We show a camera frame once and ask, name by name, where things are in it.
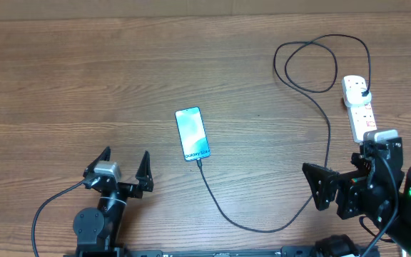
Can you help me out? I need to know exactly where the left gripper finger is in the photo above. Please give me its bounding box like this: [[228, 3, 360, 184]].
[[83, 146, 111, 177], [136, 151, 154, 192]]

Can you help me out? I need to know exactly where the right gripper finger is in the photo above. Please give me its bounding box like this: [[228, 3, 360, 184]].
[[302, 163, 340, 211], [350, 153, 372, 175]]

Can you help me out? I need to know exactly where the Samsung Galaxy smartphone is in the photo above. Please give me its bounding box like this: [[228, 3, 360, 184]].
[[175, 106, 210, 161]]

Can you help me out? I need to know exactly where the black USB charging cable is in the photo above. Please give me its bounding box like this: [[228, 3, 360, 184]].
[[196, 34, 372, 234]]

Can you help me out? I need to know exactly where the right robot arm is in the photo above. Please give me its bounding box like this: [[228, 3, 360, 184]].
[[302, 137, 411, 255]]

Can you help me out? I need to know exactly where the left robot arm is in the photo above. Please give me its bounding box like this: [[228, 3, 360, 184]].
[[73, 147, 153, 256]]

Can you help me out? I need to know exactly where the white charger plug adapter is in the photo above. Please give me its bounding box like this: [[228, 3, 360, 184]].
[[343, 89, 372, 108]]

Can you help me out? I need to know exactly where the white power strip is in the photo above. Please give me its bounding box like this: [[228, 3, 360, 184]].
[[341, 74, 380, 144]]

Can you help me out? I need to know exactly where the cardboard backdrop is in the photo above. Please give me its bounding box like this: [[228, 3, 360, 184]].
[[0, 0, 411, 21]]

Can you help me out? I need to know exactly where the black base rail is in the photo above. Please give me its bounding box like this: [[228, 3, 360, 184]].
[[62, 245, 381, 257]]

